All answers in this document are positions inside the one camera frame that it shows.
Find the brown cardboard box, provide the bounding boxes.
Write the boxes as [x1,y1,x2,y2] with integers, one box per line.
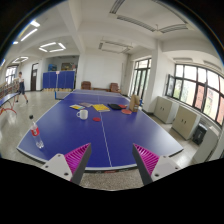
[129,95,140,112]

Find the clear plastic water bottle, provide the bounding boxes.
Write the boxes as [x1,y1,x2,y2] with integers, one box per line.
[29,115,44,149]

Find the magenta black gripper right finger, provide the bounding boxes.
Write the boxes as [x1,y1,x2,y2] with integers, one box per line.
[132,144,180,185]

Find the white ceramic mug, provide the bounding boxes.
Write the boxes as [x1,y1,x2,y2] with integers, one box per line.
[76,110,88,120]

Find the yellow book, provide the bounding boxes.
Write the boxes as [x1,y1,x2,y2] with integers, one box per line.
[93,104,110,112]

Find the beige cabinet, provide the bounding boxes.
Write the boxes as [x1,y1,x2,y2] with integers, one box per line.
[172,106,201,140]
[154,96,179,124]

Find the left brown armchair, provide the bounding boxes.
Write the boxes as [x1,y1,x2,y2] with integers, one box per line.
[81,81,91,90]

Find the person in dark shorts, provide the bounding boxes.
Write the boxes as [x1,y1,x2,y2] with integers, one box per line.
[15,72,28,103]

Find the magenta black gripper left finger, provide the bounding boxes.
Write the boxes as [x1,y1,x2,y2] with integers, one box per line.
[42,143,91,185]

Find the near beige cabinet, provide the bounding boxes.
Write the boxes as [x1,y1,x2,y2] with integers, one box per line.
[172,106,201,140]

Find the yellow blue booklet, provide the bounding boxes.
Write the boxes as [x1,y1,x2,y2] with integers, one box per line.
[70,104,85,110]

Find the blue ping pong table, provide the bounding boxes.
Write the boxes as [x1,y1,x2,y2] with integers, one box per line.
[17,90,183,172]
[0,93,17,115]

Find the blue partition screens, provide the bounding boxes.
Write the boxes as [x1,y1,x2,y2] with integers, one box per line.
[43,71,75,89]

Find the far beige cabinet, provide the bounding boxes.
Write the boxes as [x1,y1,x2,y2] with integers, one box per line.
[154,96,179,124]

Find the grey brown notebook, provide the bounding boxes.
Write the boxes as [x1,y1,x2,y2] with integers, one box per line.
[79,102,93,108]

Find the right brown armchair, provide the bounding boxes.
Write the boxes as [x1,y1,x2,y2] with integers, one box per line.
[110,83,120,93]

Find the small red round coaster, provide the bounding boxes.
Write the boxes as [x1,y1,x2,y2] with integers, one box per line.
[93,117,101,122]

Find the black bin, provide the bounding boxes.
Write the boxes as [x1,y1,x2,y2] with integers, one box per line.
[193,123,207,145]

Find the brown armchair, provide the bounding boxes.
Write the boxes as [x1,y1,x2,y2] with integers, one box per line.
[81,81,91,90]
[110,83,120,93]

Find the red paddle behind case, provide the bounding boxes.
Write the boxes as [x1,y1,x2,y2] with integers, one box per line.
[119,104,127,109]

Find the red ping pong paddle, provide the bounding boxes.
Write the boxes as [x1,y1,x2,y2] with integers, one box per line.
[121,109,132,115]

